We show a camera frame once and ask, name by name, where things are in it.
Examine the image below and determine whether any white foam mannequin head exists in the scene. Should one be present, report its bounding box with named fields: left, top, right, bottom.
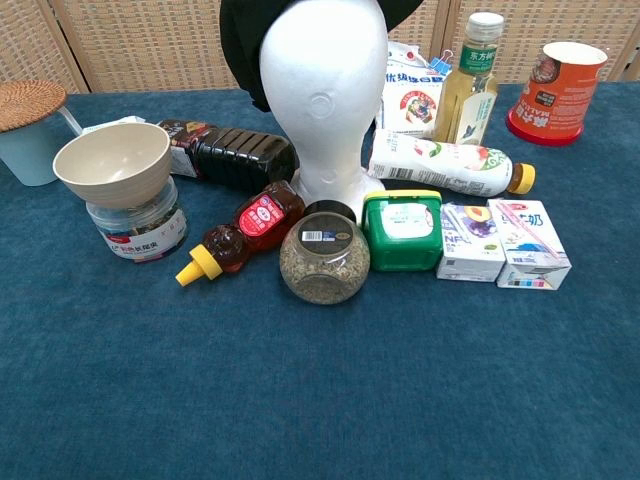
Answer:
left=259, top=0, right=390, bottom=206

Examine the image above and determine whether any black fabric hat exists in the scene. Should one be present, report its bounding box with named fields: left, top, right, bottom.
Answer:
left=219, top=0, right=426, bottom=114

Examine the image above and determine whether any round glass jar black lid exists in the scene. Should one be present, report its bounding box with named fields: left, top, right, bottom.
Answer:
left=278, top=199, right=372, bottom=305

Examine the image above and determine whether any honey bottle yellow cap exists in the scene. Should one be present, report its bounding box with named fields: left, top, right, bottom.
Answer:
left=175, top=179, right=306, bottom=288

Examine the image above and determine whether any green plastic container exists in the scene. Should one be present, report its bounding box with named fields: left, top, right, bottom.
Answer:
left=361, top=189, right=445, bottom=273

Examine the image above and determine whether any dark soy sauce bottle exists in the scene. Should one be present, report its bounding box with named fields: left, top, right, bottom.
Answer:
left=156, top=118, right=300, bottom=194

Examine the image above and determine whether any blue table cloth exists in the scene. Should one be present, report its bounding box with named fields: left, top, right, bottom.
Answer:
left=0, top=82, right=640, bottom=480

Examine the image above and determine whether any white drink bottle yellow cap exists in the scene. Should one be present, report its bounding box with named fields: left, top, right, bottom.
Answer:
left=368, top=128, right=537, bottom=198

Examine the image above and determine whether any white carton purple fruit print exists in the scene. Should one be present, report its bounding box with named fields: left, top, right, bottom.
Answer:
left=435, top=202, right=507, bottom=284

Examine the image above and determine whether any white bag with blue print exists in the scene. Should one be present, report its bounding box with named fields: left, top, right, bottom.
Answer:
left=373, top=41, right=446, bottom=140

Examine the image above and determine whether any clear plastic jar white label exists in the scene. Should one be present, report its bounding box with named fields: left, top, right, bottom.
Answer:
left=85, top=176, right=189, bottom=266

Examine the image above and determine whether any clear bottle yellow liquid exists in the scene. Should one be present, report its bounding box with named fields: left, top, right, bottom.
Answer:
left=432, top=11, right=505, bottom=146

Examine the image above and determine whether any white milk carton pink straw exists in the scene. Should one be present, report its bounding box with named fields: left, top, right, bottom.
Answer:
left=486, top=198, right=573, bottom=291

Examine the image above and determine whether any blue binder clip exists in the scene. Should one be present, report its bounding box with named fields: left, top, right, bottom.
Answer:
left=428, top=49, right=453, bottom=74

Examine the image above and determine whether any beige round bowl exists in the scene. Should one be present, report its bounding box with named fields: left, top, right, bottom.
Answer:
left=52, top=122, right=173, bottom=210

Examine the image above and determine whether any woven folding screen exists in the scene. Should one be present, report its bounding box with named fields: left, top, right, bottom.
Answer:
left=0, top=0, right=640, bottom=95

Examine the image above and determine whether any orange instant noodle cup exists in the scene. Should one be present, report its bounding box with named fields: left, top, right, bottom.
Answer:
left=505, top=41, right=609, bottom=147

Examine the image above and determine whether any light blue mug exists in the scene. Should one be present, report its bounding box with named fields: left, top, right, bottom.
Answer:
left=0, top=105, right=83, bottom=188

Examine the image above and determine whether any woven rattan coaster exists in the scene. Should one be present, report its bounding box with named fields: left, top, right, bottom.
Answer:
left=0, top=79, right=68, bottom=134

